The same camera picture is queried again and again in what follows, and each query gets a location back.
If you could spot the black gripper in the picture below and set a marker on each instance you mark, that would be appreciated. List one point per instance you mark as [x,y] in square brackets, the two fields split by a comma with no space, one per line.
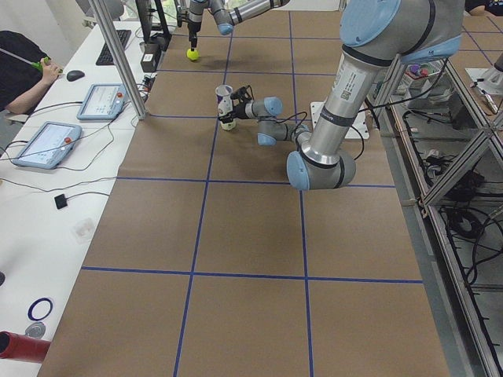
[192,28]
[238,110]

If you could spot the Wilson tennis ball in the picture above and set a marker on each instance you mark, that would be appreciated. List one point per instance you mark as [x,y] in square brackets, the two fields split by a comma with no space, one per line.
[192,54]

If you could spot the white tennis ball can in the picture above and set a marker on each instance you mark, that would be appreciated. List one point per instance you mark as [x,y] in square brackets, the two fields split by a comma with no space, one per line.
[224,104]

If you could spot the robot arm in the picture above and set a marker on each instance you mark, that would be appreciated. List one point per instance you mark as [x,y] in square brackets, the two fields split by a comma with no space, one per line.
[373,33]
[225,19]

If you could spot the black box with label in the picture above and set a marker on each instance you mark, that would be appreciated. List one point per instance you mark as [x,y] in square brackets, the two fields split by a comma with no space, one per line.
[153,50]

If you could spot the monitor stand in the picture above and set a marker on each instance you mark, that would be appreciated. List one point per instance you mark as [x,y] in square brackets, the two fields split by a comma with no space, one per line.
[153,22]

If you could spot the far teach pendant tablet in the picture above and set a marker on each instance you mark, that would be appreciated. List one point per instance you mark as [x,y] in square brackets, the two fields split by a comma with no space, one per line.
[103,102]

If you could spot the teach pendant tablet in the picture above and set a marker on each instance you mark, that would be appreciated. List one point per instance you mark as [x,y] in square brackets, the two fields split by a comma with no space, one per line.
[103,102]
[50,145]

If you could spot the black computer mouse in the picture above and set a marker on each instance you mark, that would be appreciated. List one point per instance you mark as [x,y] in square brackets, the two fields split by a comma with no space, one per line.
[74,75]

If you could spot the seated person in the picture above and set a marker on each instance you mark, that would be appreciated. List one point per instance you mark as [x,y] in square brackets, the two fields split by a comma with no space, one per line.
[27,73]

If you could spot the near teach pendant tablet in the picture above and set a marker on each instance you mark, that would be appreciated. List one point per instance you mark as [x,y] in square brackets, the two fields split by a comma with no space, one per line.
[50,145]

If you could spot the small black square device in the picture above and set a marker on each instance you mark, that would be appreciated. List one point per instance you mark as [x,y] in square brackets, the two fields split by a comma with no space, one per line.
[61,201]

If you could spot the blue tape roll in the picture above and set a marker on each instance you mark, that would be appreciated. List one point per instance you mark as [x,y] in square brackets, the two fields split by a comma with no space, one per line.
[40,309]

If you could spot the grey metal disc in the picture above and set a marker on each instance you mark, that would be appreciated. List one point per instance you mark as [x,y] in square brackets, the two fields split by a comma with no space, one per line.
[35,330]

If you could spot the red cylinder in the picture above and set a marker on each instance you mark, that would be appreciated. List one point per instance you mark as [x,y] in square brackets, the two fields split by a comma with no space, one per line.
[23,348]

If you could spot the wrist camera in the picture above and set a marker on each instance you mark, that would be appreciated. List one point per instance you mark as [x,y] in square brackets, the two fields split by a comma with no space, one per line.
[242,94]
[181,13]

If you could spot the aluminium frame post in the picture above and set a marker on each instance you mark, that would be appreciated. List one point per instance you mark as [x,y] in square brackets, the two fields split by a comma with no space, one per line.
[104,19]

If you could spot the aluminium frame rack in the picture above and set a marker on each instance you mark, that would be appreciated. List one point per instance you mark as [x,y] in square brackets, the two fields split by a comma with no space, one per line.
[447,157]

